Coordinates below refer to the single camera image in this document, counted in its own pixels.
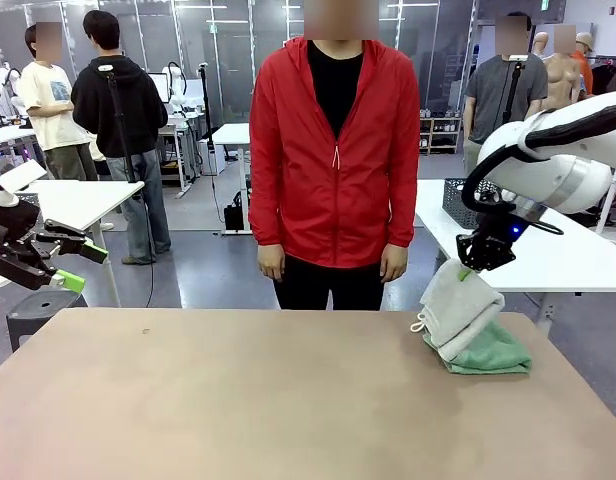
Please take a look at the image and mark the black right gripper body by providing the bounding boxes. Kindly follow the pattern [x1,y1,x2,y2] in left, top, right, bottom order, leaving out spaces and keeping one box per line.
[473,192,530,242]

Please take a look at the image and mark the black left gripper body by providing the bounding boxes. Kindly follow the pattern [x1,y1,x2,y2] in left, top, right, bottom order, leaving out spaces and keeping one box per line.
[0,199,43,260]

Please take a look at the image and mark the white towel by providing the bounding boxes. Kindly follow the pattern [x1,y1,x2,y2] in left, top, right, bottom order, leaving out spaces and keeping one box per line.
[410,257,507,362]

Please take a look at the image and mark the green towel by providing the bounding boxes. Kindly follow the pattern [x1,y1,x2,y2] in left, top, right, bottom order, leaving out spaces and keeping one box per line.
[422,319,533,375]

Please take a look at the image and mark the person's right forearm red sleeve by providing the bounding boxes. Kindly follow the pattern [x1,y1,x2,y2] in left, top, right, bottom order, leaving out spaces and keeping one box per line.
[248,169,289,249]

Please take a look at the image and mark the person's left forearm red sleeve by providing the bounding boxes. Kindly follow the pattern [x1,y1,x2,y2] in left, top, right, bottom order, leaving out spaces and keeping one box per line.
[382,169,420,249]

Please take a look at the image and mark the person's left hand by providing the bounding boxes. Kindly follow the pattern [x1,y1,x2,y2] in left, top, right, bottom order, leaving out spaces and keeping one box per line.
[380,244,409,284]

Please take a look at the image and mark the person's right hand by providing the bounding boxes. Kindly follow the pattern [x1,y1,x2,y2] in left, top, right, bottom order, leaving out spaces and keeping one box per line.
[256,244,288,282]

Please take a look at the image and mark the dark grey round stool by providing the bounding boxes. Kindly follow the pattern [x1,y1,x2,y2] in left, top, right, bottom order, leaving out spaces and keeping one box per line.
[6,288,89,354]

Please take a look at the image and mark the white side table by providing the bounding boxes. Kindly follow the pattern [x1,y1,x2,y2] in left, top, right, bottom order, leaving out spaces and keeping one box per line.
[415,178,616,331]
[17,179,147,309]

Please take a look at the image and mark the wooden shoe shelf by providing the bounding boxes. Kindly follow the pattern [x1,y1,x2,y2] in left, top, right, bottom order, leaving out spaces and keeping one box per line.
[418,115,463,155]

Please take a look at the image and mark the man in grey t-shirt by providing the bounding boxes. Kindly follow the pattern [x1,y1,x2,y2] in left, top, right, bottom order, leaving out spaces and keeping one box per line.
[462,13,549,176]

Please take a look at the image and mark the person in printed cream t-shirt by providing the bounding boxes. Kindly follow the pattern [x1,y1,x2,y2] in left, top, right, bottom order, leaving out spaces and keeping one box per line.
[17,22,99,182]

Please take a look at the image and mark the person in black hoodie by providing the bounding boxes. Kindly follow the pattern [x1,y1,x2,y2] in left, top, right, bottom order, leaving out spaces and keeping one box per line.
[71,9,172,265]

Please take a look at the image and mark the black tripod with phone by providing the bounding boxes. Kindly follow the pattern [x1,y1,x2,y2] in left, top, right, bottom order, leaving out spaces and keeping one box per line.
[501,53,529,124]

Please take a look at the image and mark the person in red jacket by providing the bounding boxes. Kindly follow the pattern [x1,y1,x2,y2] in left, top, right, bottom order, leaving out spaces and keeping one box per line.
[247,0,422,311]

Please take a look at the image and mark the beige mannequin with black skirt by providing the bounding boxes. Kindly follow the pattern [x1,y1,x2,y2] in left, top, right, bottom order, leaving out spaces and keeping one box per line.
[540,24,587,111]

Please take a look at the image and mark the white computer case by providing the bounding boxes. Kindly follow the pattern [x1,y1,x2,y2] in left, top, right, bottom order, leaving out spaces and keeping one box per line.
[197,138,227,176]

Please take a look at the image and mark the black bag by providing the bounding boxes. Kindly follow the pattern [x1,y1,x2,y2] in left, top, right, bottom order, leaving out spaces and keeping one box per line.
[223,192,252,232]

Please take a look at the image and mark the black tripod with white head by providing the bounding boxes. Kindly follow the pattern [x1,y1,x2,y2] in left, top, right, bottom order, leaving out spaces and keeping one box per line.
[97,63,139,184]

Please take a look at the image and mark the clothes rack with dark garments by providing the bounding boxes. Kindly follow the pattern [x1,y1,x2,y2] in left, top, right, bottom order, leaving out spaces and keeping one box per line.
[587,54,616,96]

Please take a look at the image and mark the black pole stand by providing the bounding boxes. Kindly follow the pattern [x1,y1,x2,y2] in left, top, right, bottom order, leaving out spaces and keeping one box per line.
[196,62,215,144]

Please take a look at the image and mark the mannequin with beige hat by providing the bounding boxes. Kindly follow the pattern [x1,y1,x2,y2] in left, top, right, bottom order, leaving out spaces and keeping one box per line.
[572,32,595,96]

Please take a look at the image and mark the white standing desk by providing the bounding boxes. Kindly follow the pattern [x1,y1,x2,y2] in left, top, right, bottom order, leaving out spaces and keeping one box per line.
[211,122,252,236]

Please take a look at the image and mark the black right arm cable sleeve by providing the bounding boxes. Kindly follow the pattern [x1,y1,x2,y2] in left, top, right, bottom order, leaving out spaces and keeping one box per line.
[460,102,616,236]

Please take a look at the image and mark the white metal frame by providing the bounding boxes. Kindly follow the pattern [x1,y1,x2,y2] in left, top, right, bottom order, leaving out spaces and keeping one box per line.
[595,169,616,246]

